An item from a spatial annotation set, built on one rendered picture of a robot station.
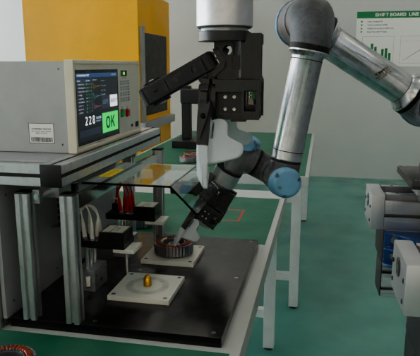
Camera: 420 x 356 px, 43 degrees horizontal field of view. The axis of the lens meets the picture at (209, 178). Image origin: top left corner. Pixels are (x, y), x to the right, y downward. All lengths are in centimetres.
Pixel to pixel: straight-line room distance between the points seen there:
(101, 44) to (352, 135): 313
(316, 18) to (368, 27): 523
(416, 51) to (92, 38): 355
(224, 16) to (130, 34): 425
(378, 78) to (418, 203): 34
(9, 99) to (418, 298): 93
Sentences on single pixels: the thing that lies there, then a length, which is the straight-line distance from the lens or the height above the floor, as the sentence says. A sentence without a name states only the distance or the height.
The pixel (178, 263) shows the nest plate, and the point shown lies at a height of 78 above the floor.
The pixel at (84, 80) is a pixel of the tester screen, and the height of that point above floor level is 128.
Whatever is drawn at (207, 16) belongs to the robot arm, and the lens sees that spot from 72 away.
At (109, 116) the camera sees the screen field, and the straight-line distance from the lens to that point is 140.
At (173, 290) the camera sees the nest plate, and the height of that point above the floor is 78.
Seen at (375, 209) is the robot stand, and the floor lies 95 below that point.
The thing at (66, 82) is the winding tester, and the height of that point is 127.
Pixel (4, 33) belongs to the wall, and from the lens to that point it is 766.
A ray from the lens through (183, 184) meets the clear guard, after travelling 117.
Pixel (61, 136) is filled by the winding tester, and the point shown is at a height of 115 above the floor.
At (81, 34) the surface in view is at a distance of 512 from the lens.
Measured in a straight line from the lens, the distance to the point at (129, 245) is 133.
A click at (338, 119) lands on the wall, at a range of 653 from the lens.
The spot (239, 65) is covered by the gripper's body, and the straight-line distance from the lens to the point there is 73.
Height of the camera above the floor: 131
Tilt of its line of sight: 12 degrees down
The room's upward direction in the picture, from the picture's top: straight up
